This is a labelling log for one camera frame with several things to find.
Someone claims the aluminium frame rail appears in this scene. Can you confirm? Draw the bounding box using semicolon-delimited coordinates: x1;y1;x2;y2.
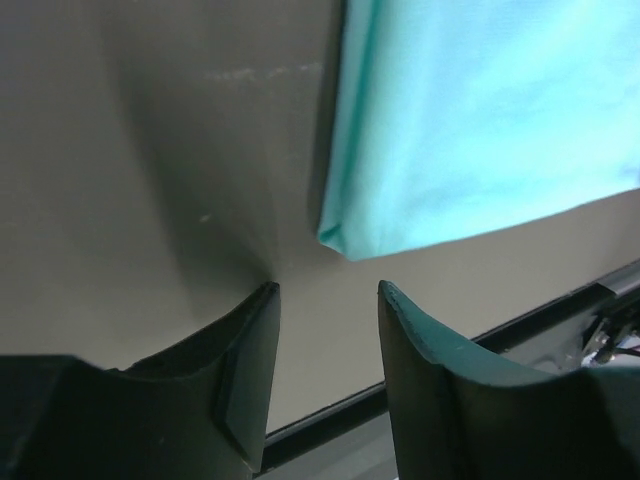
597;261;640;297

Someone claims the teal green t shirt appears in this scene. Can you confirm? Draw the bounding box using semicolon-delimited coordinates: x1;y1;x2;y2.
317;1;639;261

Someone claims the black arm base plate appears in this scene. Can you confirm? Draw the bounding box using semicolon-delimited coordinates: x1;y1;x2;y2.
262;279;640;474

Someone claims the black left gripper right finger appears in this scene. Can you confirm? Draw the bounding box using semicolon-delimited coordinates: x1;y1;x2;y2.
378;281;639;479

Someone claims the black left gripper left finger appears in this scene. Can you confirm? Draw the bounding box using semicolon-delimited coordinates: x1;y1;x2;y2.
1;282;280;479

